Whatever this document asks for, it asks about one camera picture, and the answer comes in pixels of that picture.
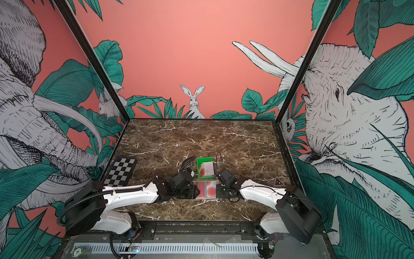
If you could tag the left black frame post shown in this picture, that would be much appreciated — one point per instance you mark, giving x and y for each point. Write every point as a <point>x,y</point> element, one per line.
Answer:
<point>67,13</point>

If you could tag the red triangle warning sticker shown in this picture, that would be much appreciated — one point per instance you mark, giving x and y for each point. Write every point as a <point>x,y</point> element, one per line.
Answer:
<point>278,183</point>

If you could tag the black front mounting rail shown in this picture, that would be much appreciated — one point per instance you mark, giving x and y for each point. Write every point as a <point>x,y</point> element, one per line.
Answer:
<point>248,230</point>

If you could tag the black frame post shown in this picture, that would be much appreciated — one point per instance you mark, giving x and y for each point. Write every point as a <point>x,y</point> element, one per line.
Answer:
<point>67,13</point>
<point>325,22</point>

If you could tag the black white checkerboard plate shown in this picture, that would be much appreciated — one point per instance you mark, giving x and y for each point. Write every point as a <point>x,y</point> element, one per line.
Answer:
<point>120,172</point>

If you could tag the green plastic tray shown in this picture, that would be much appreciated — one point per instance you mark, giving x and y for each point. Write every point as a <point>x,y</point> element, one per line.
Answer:
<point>202,160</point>

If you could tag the white slotted cable duct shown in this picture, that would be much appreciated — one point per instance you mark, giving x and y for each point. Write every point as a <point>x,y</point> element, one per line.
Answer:
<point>186,248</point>

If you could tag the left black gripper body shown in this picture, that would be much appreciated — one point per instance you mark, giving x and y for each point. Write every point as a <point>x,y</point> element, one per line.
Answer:
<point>190,192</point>

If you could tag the right black frame post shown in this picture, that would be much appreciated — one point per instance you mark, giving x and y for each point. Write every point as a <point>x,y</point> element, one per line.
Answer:
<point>325,22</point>

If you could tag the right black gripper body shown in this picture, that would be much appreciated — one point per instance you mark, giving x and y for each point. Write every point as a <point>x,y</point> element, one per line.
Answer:
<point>223,192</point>

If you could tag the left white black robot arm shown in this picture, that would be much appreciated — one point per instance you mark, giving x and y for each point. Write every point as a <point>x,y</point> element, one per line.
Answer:
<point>96,206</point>

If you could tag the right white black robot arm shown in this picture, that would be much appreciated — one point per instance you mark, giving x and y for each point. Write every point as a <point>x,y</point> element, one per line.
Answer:
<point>295,214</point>

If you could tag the white red credit card stack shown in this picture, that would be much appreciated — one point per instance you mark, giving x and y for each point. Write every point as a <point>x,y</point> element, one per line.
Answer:
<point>206,170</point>

